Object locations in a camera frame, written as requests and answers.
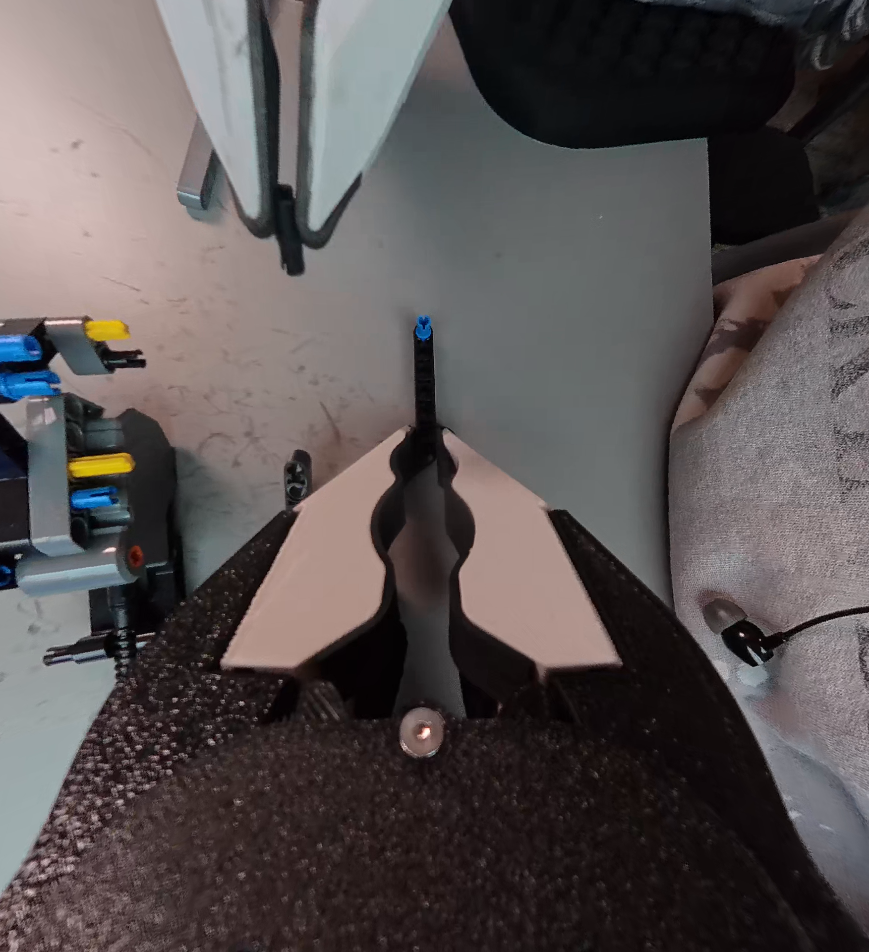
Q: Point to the black bent brick beam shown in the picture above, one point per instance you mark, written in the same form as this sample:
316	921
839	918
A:
425	387

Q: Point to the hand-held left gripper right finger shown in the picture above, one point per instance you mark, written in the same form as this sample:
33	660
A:
523	587

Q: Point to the small black brick piece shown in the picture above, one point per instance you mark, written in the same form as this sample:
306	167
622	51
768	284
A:
291	245

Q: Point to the short black brick beam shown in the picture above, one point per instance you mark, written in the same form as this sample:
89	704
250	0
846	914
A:
298	480

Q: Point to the grey toy brick model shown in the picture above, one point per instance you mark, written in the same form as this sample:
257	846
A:
47	506

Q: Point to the grey desk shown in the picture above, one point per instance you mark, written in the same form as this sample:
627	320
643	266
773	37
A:
553	297

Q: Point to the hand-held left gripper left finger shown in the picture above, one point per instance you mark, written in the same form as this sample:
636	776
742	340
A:
315	587

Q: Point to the black earbud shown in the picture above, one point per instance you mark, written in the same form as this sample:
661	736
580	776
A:
746	639

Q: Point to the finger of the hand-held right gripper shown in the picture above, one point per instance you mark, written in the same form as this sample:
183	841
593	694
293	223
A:
218	74
360	74

